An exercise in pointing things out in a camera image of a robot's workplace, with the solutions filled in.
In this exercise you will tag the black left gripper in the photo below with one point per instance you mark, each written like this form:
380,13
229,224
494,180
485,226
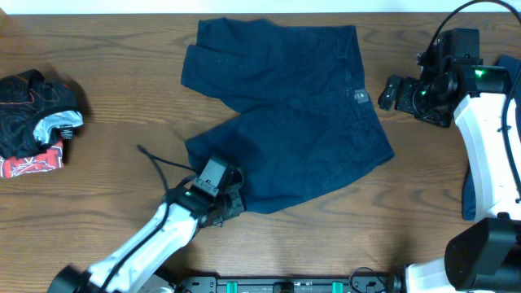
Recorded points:
234,202

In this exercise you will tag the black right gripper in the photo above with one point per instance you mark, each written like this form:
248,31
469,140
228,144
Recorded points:
408,85

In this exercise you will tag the navy blue shorts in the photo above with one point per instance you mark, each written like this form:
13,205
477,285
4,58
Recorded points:
305,125

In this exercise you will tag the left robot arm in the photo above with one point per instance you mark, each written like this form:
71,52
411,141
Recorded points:
194,203

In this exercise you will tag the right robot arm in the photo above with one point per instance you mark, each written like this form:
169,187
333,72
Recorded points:
456,87

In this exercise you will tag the navy blue garment pile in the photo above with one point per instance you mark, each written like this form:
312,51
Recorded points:
468,189

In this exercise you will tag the red patterned folded garment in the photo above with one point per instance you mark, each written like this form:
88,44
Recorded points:
51,160

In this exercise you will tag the black patterned folded garment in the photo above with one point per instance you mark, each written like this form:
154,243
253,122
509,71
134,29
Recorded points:
35,114

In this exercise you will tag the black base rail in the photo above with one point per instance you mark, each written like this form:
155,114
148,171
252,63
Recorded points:
357,283

